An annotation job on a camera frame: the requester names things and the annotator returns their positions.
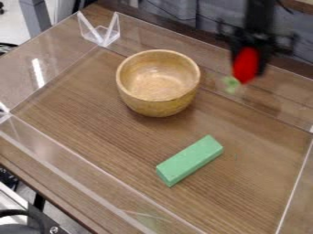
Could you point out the black metal bracket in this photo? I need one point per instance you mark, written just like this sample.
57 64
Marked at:
51 225

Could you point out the light wooden bowl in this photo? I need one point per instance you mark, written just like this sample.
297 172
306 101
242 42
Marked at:
158 81

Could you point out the grey table leg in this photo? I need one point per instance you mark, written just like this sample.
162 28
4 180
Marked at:
36 16

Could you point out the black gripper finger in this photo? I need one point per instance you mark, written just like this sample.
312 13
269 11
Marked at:
235 46
265 55

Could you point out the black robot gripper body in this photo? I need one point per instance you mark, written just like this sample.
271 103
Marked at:
281 41

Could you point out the green rectangular block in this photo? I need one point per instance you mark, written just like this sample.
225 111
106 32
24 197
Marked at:
182 164

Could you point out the clear acrylic tray wall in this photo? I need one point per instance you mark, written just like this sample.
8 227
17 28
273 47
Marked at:
86 151

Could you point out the red plush strawberry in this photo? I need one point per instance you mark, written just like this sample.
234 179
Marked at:
245 69

